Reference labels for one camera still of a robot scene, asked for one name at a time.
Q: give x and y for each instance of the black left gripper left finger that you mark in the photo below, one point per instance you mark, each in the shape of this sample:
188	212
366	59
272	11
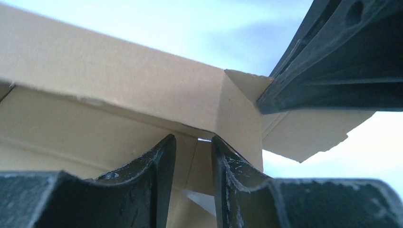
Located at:
136	195

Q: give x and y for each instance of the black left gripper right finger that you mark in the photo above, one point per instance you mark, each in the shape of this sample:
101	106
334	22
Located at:
247	198

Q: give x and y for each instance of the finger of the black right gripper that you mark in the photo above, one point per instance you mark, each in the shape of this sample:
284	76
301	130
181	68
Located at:
345	55

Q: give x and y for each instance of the brown cardboard box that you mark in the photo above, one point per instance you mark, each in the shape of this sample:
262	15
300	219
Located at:
76	100

